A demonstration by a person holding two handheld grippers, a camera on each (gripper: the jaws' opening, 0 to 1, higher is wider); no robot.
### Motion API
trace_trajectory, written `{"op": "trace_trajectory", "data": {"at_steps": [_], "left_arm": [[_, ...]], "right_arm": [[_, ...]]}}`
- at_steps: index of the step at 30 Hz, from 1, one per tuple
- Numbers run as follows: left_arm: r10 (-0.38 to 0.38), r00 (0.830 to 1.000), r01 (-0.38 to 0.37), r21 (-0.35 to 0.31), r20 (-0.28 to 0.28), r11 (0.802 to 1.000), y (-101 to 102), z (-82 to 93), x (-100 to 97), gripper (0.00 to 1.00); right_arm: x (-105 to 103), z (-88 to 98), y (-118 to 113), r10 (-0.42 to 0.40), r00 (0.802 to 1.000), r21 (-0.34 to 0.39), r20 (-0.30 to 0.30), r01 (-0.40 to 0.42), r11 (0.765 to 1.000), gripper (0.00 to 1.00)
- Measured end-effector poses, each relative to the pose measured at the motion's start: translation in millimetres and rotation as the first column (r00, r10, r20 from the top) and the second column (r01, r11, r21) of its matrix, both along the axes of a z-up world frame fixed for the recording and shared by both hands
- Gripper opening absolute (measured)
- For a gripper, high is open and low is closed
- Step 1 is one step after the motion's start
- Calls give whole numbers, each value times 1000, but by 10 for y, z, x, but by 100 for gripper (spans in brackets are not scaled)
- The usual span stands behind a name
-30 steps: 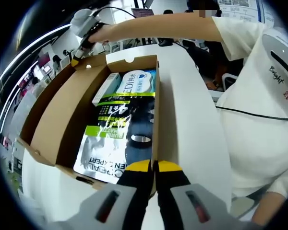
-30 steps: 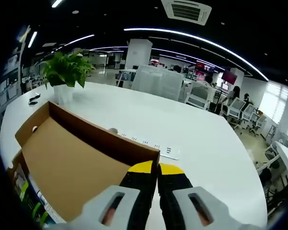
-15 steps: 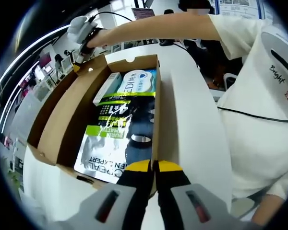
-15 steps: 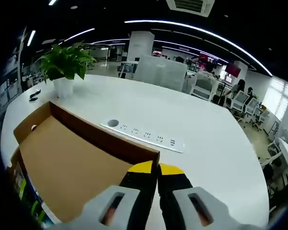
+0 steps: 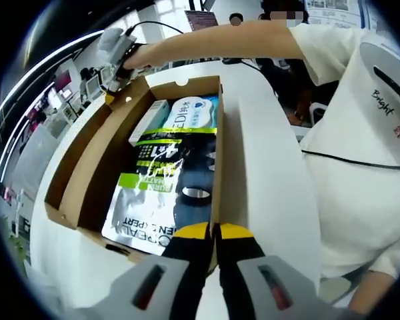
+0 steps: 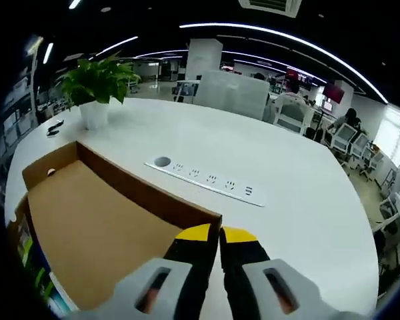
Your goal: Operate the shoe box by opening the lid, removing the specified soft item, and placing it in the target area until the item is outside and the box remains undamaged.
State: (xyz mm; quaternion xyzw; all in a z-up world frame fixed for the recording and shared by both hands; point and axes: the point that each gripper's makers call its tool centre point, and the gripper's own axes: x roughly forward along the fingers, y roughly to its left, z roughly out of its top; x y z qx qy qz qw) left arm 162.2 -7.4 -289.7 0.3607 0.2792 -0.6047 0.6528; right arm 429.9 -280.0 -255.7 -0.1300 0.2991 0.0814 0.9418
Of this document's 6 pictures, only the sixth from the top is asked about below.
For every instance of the red hanging display screen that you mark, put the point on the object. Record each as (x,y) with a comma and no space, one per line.
(333,92)
(300,76)

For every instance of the green plant in white pot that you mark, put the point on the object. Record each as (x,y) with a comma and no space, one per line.
(96,83)

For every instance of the row of white office chairs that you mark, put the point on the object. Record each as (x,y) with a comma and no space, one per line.
(353,140)

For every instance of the white desk partition panel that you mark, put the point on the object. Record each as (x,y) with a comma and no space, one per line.
(233,93)

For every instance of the brown cardboard shoe box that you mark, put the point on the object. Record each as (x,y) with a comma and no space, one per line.
(103,216)

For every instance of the white ceiling air vent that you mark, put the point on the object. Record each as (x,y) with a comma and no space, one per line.
(270,6)

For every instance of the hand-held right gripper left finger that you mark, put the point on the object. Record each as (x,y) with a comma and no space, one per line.
(183,263)

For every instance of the white table power strip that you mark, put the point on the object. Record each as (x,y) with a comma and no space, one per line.
(203,181)

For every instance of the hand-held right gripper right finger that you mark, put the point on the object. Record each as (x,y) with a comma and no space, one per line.
(246,266)

